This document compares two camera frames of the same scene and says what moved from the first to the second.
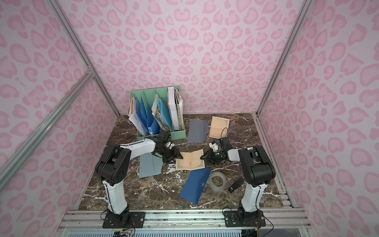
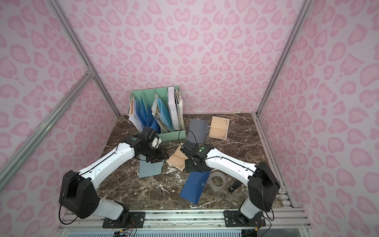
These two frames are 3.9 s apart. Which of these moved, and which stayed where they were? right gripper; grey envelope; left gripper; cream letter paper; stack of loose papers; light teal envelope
Moved: left gripper; right gripper
Stayed: grey envelope; cream letter paper; stack of loose papers; light teal envelope
